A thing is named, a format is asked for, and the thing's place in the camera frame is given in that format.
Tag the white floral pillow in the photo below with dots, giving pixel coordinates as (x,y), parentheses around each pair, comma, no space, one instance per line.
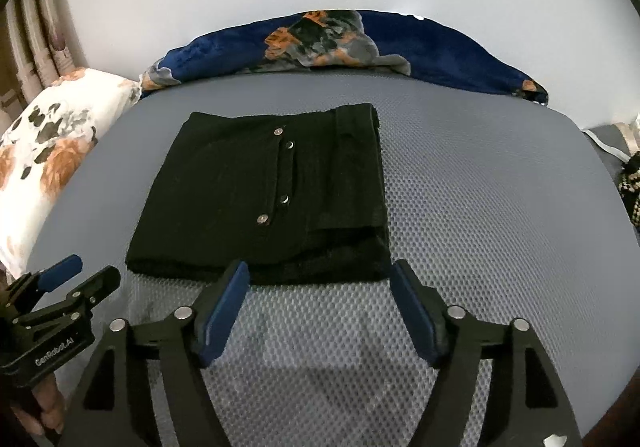
(60,137)

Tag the black white striped knit cloth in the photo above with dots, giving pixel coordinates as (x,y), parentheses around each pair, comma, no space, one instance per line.
(633,192)

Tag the beige patterned curtain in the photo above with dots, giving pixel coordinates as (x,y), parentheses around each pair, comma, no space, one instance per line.
(30,37)

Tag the person's left hand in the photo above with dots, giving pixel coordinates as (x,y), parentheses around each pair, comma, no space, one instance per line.
(47,407)

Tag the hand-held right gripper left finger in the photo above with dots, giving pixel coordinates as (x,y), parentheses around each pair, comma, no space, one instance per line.
(225,309)

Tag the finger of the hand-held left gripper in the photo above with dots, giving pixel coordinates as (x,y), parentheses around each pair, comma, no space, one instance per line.
(95,289)
(60,272)

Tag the black pants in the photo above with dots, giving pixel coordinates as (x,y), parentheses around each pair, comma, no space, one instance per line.
(225,187)

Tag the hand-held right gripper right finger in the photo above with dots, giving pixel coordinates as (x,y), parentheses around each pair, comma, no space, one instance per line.
(412,314)

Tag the blue floral blanket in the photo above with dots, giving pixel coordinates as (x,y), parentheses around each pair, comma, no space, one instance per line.
(450,57)

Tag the grey mesh mattress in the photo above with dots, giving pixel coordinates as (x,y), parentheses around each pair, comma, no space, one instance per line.
(475,177)

